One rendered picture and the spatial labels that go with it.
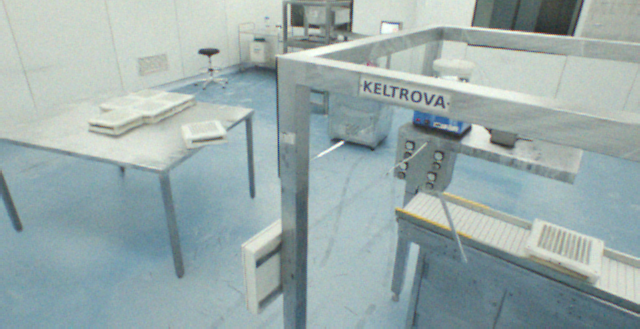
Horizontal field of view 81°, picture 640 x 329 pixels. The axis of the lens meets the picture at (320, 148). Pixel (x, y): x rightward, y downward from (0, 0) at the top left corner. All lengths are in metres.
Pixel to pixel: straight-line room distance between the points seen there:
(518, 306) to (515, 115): 1.26
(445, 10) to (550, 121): 5.97
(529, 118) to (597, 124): 0.09
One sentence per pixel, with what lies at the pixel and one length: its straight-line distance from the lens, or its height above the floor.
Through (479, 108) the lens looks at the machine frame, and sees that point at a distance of 0.73.
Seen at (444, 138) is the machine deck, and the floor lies 1.26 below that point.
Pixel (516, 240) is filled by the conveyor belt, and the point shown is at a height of 0.82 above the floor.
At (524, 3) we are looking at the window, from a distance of 6.52.
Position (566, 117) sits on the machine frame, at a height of 1.61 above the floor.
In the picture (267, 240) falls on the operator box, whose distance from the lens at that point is 1.16.
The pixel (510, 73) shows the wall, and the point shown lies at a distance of 6.64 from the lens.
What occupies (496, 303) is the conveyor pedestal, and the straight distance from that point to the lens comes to 1.90.
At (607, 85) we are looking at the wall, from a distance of 6.73.
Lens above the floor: 1.81
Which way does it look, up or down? 25 degrees down
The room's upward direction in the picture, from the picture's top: 2 degrees clockwise
